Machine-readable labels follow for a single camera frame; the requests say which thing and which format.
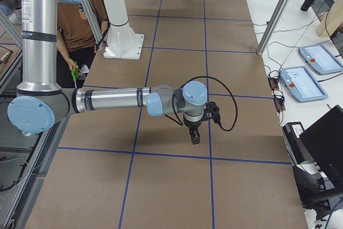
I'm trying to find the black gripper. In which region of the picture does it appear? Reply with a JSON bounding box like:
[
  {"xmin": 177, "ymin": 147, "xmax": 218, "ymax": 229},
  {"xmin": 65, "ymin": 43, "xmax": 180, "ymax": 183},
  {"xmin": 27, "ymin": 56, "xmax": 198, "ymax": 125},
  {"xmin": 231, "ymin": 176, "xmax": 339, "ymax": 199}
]
[{"xmin": 183, "ymin": 118, "xmax": 202, "ymax": 145}]

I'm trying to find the black camera cable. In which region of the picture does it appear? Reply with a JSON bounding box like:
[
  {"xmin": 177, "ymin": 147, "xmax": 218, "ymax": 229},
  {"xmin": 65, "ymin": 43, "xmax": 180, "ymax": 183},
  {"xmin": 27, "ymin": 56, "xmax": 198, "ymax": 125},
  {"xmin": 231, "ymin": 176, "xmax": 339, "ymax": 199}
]
[{"xmin": 171, "ymin": 76, "xmax": 238, "ymax": 132}]

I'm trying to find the black box with label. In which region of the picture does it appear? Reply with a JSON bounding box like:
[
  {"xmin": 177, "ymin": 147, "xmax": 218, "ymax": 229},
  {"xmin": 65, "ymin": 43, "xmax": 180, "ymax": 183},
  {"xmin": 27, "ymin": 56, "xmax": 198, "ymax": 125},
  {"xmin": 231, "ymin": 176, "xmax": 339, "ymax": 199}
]
[{"xmin": 282, "ymin": 122, "xmax": 312, "ymax": 165}]

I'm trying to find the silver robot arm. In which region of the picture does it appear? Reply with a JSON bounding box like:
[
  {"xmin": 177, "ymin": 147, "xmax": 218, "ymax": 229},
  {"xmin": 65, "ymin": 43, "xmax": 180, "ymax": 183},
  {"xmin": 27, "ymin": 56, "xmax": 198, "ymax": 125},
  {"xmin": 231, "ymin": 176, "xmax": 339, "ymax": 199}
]
[{"xmin": 8, "ymin": 0, "xmax": 207, "ymax": 144}]

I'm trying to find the black laptop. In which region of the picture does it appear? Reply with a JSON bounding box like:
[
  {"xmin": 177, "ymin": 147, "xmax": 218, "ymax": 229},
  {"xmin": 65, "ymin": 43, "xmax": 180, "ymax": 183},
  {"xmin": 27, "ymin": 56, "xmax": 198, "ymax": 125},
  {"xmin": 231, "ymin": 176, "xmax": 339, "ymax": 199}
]
[{"xmin": 300, "ymin": 105, "xmax": 342, "ymax": 187}]

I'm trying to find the far teach pendant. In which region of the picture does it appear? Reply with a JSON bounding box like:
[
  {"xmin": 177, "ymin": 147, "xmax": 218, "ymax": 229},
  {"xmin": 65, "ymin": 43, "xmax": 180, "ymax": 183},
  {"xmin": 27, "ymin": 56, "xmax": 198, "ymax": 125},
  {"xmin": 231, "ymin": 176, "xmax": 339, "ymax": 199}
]
[{"xmin": 299, "ymin": 44, "xmax": 342, "ymax": 75}]

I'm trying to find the person in brown shirt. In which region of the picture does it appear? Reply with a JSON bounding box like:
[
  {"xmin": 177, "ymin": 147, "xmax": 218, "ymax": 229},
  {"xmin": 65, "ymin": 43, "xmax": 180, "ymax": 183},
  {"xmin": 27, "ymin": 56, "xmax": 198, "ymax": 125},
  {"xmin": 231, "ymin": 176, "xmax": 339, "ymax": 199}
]
[{"xmin": 56, "ymin": 0, "xmax": 109, "ymax": 89}]

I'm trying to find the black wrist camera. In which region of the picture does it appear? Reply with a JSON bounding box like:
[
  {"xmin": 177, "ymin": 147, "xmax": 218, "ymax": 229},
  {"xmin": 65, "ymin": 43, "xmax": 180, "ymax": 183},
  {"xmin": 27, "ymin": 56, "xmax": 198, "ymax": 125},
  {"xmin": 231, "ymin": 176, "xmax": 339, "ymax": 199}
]
[{"xmin": 204, "ymin": 101, "xmax": 221, "ymax": 124}]

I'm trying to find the teach pendant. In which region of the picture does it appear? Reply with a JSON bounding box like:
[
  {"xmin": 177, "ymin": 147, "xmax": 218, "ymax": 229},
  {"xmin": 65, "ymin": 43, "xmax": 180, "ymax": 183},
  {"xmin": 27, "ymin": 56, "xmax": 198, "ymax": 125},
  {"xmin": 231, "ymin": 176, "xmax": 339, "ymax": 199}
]
[
  {"xmin": 280, "ymin": 66, "xmax": 328, "ymax": 102},
  {"xmin": 299, "ymin": 44, "xmax": 342, "ymax": 75}
]

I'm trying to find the green hand tool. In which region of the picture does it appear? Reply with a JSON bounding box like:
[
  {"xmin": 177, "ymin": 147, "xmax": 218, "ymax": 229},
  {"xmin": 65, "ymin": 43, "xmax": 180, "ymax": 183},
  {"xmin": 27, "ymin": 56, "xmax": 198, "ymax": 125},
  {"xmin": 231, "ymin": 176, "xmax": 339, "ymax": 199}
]
[{"xmin": 71, "ymin": 67, "xmax": 80, "ymax": 88}]

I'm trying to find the wooden board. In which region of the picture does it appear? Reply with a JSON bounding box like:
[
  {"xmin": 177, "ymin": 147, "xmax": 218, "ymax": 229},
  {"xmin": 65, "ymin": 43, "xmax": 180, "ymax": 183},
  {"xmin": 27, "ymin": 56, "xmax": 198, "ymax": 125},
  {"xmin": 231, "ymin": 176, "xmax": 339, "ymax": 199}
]
[{"xmin": 316, "ymin": 0, "xmax": 342, "ymax": 37}]

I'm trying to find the near teach pendant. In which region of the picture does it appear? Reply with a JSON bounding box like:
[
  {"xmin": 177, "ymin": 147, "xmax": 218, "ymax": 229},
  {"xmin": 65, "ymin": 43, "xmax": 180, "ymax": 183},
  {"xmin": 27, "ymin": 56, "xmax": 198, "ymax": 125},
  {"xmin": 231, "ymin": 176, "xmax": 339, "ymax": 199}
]
[{"xmin": 280, "ymin": 66, "xmax": 328, "ymax": 102}]

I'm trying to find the aluminium frame post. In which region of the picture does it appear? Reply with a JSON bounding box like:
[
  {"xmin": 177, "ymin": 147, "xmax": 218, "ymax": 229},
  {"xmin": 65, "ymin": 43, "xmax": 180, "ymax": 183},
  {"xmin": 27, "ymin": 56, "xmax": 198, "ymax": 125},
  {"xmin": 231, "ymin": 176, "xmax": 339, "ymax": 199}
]
[{"xmin": 257, "ymin": 0, "xmax": 290, "ymax": 56}]

